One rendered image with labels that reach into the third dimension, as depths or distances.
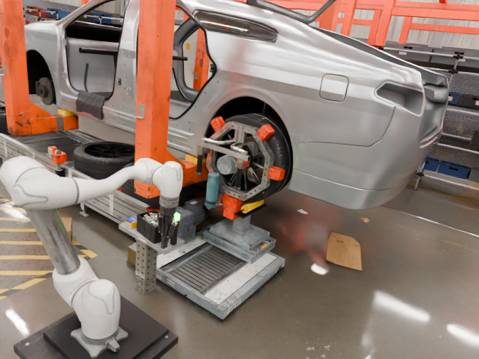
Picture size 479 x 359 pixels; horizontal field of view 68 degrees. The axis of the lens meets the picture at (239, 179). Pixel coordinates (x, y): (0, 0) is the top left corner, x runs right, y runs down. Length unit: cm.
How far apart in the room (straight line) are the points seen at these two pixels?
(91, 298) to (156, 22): 160
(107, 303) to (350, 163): 155
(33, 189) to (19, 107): 287
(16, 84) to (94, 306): 285
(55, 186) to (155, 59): 130
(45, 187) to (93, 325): 66
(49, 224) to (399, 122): 185
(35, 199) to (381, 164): 180
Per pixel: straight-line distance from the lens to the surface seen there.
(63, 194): 134
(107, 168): 350
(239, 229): 290
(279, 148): 246
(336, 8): 478
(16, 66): 409
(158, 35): 242
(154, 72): 241
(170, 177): 161
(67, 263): 171
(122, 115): 355
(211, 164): 272
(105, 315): 168
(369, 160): 226
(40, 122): 426
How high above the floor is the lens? 161
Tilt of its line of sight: 20 degrees down
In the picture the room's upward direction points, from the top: 8 degrees clockwise
